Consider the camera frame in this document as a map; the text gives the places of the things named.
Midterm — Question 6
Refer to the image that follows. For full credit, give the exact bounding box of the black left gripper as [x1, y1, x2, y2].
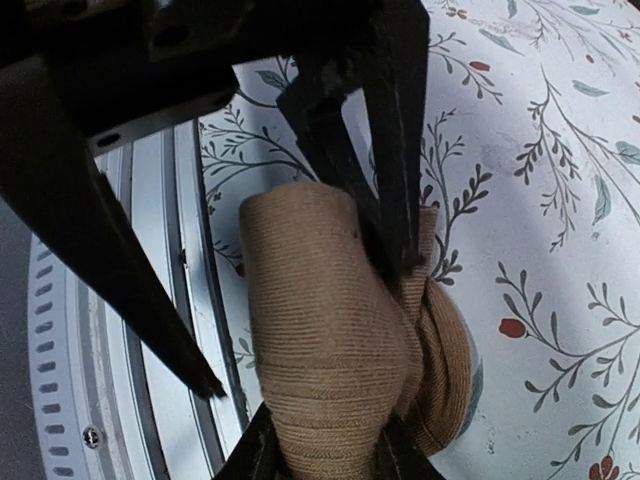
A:
[1, 1, 386, 150]

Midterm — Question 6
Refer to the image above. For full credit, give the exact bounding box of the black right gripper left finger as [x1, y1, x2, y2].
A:
[219, 403, 280, 480]

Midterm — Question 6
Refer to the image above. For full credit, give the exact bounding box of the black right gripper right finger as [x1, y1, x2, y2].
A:
[374, 413, 440, 480]

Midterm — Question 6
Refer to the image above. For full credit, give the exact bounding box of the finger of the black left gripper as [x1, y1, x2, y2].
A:
[277, 1, 430, 290]
[1, 59, 225, 399]

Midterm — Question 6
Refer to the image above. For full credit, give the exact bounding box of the tan ribbed sock pair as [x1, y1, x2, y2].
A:
[240, 183, 473, 479]

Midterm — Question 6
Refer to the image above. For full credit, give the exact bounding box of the floral patterned table mat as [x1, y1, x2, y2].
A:
[197, 0, 640, 480]

